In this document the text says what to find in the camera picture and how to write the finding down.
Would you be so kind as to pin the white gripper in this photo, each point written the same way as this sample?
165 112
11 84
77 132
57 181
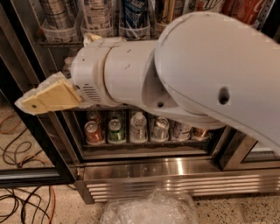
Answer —
87 71

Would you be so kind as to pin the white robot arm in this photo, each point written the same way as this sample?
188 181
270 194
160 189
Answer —
206 70

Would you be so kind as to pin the silver can top shelf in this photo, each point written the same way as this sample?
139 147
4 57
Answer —
60 14

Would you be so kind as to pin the silver can shelf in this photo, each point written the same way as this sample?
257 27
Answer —
160 129
60 14

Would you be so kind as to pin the white blue can top shelf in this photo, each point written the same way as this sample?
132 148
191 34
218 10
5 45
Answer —
98 16

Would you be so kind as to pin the blue redbull can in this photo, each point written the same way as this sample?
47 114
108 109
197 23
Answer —
134 18

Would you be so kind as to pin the red can bottom shelf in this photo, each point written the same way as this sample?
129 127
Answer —
93 133

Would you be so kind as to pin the green can bottom shelf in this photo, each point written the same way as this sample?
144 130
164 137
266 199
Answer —
116 132

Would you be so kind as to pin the water bottle bottom shelf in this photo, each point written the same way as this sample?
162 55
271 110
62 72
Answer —
137 128

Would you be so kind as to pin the open glass fridge door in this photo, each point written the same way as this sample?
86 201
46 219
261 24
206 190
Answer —
36 150

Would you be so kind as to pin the silver can bottom shelf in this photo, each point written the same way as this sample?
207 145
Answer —
160 129

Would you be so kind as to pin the brown gold can top shelf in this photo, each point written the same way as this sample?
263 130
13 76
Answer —
166 11

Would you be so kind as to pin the brown drink bottle bottom shelf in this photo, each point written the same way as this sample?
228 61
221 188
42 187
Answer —
181 131

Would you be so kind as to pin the white green can top shelf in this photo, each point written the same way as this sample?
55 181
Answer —
205 5

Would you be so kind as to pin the gold can bottom shelf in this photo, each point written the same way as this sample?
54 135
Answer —
200 134

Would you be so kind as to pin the red coca cola can top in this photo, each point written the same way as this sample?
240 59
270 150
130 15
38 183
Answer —
245 11

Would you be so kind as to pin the front water bottle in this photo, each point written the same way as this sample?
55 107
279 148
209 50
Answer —
66 70

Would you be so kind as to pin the clear plastic bag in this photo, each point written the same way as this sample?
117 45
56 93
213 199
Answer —
159 207

